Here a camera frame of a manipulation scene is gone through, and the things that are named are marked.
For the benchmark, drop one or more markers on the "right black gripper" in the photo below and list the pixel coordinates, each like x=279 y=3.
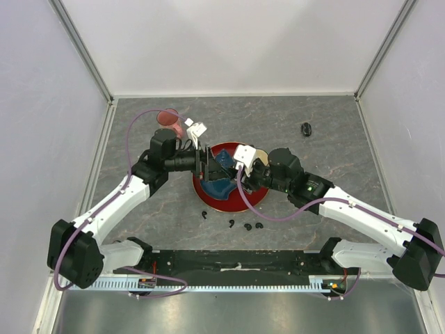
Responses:
x=248 y=181

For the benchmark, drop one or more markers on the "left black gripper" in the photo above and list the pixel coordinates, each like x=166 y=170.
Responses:
x=207 y=168

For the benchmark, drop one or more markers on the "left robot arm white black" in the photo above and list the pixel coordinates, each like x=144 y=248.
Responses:
x=77 y=250

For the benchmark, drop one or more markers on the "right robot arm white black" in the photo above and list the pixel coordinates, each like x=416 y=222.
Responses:
x=410 y=250

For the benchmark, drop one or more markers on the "blue shell-shaped dish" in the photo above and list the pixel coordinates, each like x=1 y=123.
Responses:
x=219 y=190

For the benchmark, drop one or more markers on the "beige ceramic cup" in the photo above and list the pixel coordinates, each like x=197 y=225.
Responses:
x=263 y=156

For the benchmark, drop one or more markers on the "red round tray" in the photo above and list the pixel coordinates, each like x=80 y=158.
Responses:
x=234 y=202

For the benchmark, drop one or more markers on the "small black object on table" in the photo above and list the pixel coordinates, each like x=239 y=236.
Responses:
x=306 y=129

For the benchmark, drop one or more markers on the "pink floral mug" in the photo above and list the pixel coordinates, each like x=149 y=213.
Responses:
x=169 y=119

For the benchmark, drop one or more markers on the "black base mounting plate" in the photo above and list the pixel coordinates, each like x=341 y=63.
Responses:
x=238 y=267

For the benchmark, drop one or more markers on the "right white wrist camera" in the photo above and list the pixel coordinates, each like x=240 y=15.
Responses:
x=244 y=157

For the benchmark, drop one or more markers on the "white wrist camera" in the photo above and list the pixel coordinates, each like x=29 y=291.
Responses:
x=194 y=131
x=244 y=157

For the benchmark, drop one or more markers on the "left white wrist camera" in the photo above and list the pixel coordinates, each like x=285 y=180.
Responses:
x=194 y=131

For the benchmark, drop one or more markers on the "slotted grey cable duct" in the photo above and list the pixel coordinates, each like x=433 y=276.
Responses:
x=136 y=284

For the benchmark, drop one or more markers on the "right aluminium frame post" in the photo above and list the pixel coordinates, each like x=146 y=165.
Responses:
x=390 y=37

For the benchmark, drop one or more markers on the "aluminium frame post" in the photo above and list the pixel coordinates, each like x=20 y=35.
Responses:
x=76 y=39
x=390 y=37

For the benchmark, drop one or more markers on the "left aluminium frame post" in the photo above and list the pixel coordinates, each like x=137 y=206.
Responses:
x=76 y=39

